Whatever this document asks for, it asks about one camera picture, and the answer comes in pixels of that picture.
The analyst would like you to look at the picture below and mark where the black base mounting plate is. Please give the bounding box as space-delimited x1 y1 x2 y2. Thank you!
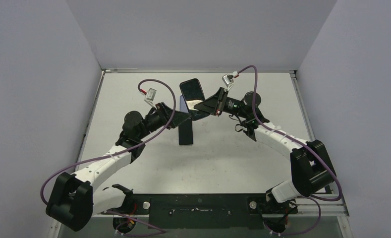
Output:
113 193 298 230

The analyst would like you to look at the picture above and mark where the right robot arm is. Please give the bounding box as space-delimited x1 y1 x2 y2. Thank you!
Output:
186 87 336 213

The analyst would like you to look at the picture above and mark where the black phone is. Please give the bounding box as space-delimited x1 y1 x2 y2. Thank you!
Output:
179 78 210 121
178 119 194 146

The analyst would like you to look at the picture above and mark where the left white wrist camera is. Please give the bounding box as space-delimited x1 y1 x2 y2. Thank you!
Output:
144 88 157 108

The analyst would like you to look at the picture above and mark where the aluminium frame rail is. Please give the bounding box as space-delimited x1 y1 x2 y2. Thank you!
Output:
49 193 352 238

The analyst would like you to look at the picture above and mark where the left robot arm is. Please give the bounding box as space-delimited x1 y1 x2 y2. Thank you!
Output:
46 103 191 231

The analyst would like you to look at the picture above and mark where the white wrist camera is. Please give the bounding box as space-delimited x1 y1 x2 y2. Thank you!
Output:
222 74 234 91
144 88 157 108

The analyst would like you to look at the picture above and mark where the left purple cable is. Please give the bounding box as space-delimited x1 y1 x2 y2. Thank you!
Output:
39 78 177 237

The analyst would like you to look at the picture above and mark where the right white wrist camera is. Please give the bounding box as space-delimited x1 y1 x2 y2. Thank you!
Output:
222 74 234 91

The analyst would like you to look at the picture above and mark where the lavender phone case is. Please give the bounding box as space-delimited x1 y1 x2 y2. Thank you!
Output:
179 95 189 113

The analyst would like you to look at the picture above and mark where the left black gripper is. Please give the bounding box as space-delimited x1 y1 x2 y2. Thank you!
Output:
137 102 191 140

